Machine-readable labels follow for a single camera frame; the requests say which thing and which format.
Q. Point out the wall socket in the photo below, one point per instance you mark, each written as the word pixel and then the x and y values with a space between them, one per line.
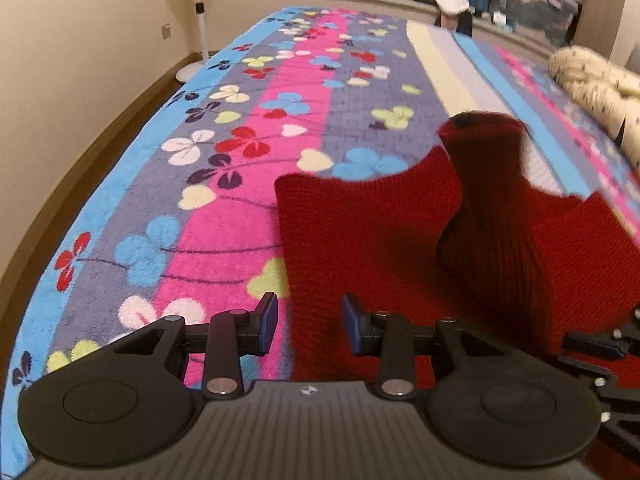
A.
pixel 166 31

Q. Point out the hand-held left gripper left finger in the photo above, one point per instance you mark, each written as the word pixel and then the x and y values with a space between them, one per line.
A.
pixel 270 324

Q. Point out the white standing fan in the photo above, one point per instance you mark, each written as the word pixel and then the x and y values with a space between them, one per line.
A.
pixel 200 25

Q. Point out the wooden wardrobe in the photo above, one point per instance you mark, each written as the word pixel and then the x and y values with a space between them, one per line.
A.
pixel 600 5

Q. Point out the red knitted sweater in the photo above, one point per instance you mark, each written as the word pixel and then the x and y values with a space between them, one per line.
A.
pixel 360 240

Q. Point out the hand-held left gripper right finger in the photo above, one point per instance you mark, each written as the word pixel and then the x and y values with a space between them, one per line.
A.
pixel 351 325

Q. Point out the floral striped blanket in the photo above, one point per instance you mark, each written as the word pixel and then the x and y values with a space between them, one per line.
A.
pixel 225 210

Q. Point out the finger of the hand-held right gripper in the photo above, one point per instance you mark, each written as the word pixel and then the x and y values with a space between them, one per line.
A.
pixel 592 344
pixel 607 385

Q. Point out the cream patterned pillow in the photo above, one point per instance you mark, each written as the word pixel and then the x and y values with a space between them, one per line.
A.
pixel 595 80

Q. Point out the clear plastic storage box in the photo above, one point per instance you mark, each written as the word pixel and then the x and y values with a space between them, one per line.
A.
pixel 535 0

